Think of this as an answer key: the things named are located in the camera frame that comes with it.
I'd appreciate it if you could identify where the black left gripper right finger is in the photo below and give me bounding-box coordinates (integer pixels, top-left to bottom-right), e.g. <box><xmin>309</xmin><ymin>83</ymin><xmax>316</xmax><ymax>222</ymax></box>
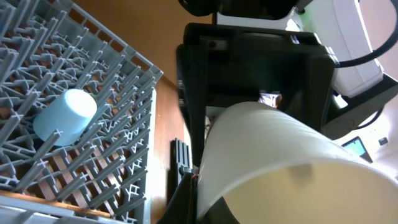
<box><xmin>206</xmin><ymin>197</ymin><xmax>239</xmax><ymax>224</ymax></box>

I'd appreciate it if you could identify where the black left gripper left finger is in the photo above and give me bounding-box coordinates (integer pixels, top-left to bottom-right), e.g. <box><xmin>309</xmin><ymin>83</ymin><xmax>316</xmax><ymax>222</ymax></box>
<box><xmin>157</xmin><ymin>173</ymin><xmax>198</xmax><ymax>224</ymax></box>

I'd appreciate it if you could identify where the cream white cup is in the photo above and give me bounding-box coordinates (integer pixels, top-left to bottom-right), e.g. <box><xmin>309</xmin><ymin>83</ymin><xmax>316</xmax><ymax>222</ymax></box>
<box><xmin>197</xmin><ymin>102</ymin><xmax>397</xmax><ymax>223</ymax></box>

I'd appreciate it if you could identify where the light blue cup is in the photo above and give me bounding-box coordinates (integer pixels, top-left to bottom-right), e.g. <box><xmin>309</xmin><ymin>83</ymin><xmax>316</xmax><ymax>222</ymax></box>
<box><xmin>33</xmin><ymin>89</ymin><xmax>97</xmax><ymax>146</ymax></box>

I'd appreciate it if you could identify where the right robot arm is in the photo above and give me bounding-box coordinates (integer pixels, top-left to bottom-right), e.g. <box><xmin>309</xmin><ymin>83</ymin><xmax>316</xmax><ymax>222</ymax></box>
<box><xmin>176</xmin><ymin>0</ymin><xmax>397</xmax><ymax>166</ymax></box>

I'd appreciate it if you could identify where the grey plastic dishwasher rack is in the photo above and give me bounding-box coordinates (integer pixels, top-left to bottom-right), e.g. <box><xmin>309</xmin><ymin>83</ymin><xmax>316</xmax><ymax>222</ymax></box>
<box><xmin>1</xmin><ymin>0</ymin><xmax>163</xmax><ymax>223</ymax></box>

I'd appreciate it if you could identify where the wooden chopstick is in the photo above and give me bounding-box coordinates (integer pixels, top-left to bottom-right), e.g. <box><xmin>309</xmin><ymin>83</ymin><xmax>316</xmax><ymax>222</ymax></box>
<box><xmin>1</xmin><ymin>190</ymin><xmax>111</xmax><ymax>218</ymax></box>

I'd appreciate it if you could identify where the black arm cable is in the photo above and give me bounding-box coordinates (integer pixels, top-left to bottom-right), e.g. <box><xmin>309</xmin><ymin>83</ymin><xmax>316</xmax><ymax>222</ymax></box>
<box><xmin>337</xmin><ymin>12</ymin><xmax>398</xmax><ymax>68</ymax></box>

